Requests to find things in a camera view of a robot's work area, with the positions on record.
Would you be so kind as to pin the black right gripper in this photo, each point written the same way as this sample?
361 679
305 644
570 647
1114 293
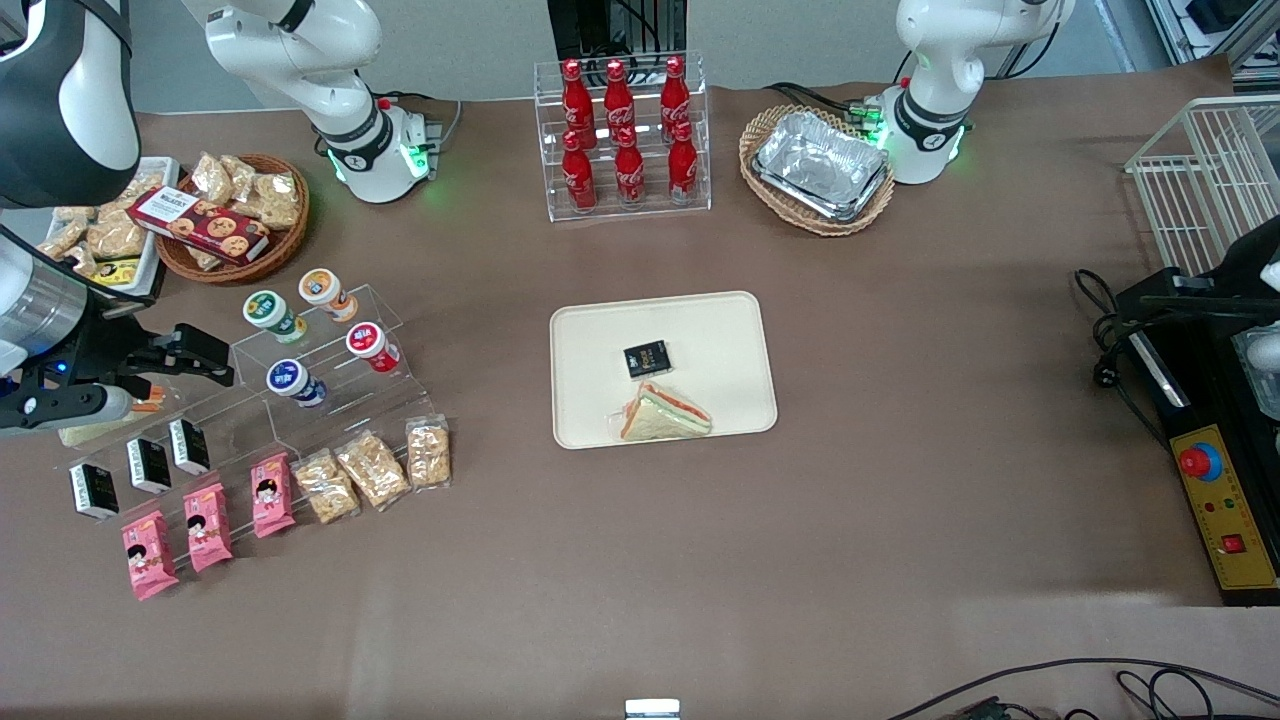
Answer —
103 346

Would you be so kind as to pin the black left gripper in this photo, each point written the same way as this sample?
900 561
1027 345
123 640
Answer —
1243 268

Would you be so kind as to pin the green gum bottle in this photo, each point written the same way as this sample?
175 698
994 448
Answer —
272 314

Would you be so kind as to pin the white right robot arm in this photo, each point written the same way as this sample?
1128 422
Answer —
300 50

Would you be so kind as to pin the blue gum bottle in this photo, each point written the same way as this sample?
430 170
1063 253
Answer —
293 381

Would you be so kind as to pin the white rectangular snack tray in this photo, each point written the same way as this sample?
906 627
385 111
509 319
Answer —
152 250

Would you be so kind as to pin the orange gum bottle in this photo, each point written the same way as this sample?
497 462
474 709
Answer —
326 293

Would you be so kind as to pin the red gum bottle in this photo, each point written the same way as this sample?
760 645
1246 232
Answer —
374 346

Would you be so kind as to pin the beige serving tray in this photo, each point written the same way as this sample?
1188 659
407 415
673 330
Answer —
715 350

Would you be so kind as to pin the small black white box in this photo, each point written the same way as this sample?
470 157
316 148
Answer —
94 491
149 466
189 446

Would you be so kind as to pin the black control box yellow panel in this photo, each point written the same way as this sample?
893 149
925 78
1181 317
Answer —
1215 400

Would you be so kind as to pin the yellow snack packet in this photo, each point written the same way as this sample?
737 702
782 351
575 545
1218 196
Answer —
118 273

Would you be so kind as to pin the red cookie box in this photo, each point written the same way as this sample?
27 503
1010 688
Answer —
200 226

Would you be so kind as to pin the clear bag of brown biscuits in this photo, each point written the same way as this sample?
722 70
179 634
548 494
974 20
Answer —
116 235
82 262
145 186
78 213
62 238

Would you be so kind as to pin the dark brown wicker basket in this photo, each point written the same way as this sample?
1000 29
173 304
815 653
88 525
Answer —
285 245

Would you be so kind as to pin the red emergency stop button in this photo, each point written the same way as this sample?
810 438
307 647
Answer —
1198 461

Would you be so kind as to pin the pink snack pack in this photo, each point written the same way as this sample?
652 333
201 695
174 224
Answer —
149 555
272 495
207 527

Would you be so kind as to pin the clear acrylic stepped display stand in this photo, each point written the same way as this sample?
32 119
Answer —
350 410

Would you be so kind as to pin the clear bag of puffed snack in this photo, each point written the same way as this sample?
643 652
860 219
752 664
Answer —
272 198
213 180

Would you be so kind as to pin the clear bag of nut snack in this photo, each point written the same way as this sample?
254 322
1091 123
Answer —
372 469
326 487
428 452

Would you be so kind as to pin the metal shelf with equipment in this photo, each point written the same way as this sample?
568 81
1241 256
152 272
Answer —
1215 25

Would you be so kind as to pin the stack of foil trays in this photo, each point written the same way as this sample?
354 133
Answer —
820 165

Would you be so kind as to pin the red cola bottle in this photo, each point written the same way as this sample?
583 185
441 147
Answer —
576 105
675 98
618 102
629 175
683 168
578 180

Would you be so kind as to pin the black box with gold print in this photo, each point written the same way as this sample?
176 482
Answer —
647 359

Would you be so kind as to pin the light wicker basket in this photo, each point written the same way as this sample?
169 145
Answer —
760 130

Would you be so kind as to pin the clear acrylic bottle rack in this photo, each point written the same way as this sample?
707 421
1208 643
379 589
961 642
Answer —
655 205

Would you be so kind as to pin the small silver white device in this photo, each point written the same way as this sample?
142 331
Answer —
652 709

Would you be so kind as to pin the black equipment frame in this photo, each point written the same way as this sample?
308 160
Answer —
580 25

